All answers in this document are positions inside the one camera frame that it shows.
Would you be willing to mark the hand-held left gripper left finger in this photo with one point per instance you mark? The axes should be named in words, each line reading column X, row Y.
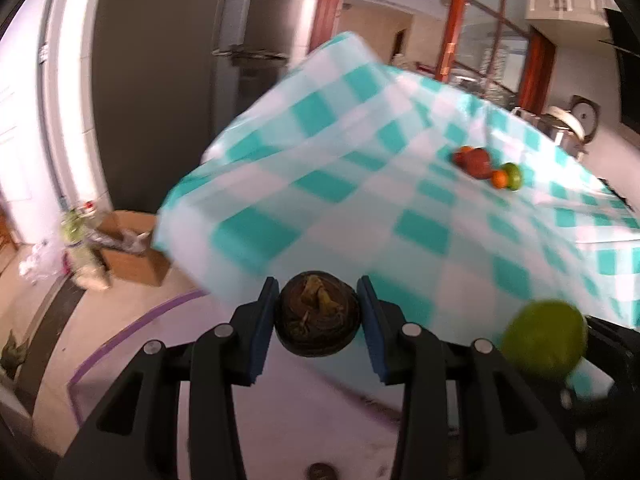
column 262, row 330

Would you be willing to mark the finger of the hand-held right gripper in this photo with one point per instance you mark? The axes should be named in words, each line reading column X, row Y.
column 595, row 425
column 615, row 345

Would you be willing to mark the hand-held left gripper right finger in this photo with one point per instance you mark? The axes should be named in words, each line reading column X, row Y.
column 372, row 330

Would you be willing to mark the dark brown mangosteen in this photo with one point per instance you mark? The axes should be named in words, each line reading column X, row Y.
column 321, row 472
column 317, row 317

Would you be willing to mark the green lime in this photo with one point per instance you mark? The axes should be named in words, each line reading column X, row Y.
column 545, row 337
column 512, row 175

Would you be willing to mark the white basin with purple rim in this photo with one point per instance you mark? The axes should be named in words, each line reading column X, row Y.
column 300, row 410

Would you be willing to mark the red apple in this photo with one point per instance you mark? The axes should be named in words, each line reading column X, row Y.
column 477, row 162

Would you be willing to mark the brown cardboard box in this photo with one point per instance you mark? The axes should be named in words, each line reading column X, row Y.
column 132, row 260

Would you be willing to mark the teal white checkered tablecloth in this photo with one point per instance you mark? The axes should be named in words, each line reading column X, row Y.
column 350, row 160

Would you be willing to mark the bag of green vegetables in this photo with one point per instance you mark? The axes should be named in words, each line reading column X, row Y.
column 82, row 255

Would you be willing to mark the steel pot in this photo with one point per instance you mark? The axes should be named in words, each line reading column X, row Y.
column 562, row 127

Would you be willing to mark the crumpled white plastic bag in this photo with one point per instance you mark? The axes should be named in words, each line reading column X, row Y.
column 40, row 262

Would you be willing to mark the round dial kitchen scale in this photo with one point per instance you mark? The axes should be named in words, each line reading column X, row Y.
column 586, row 112

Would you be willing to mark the dark green leafy object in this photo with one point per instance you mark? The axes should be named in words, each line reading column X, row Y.
column 12, row 352

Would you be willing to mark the dark grey refrigerator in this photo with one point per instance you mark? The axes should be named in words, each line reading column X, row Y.
column 165, row 85

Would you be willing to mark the black range hood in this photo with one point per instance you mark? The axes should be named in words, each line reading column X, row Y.
column 625, row 70

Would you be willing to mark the wooden door frame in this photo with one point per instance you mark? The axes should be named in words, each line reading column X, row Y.
column 452, row 20

